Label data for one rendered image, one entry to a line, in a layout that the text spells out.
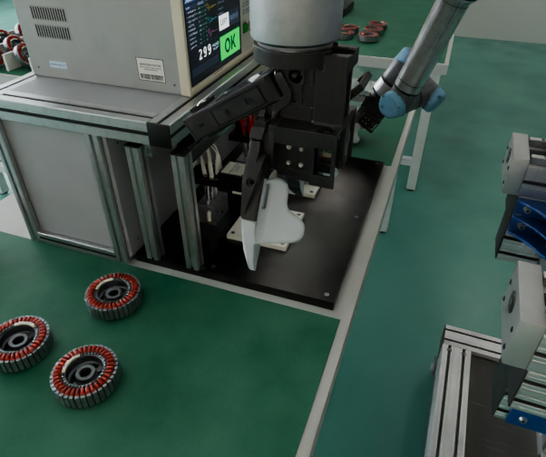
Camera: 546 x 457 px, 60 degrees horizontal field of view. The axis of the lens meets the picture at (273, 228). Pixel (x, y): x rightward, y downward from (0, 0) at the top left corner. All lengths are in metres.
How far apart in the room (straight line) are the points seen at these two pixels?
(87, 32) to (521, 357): 0.96
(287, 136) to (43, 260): 0.89
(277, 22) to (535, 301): 0.53
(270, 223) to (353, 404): 1.37
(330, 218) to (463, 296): 1.15
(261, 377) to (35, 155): 0.66
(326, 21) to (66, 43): 0.80
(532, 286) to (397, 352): 1.21
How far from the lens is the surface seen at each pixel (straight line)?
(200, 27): 1.01
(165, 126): 0.87
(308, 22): 0.38
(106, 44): 1.06
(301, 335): 0.94
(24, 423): 0.92
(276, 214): 0.43
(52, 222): 1.23
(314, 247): 1.11
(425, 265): 2.35
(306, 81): 0.42
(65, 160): 1.08
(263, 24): 0.39
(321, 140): 0.41
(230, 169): 1.11
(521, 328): 0.72
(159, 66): 1.00
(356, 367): 1.86
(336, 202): 1.27
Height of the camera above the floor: 1.46
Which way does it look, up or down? 36 degrees down
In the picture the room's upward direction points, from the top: straight up
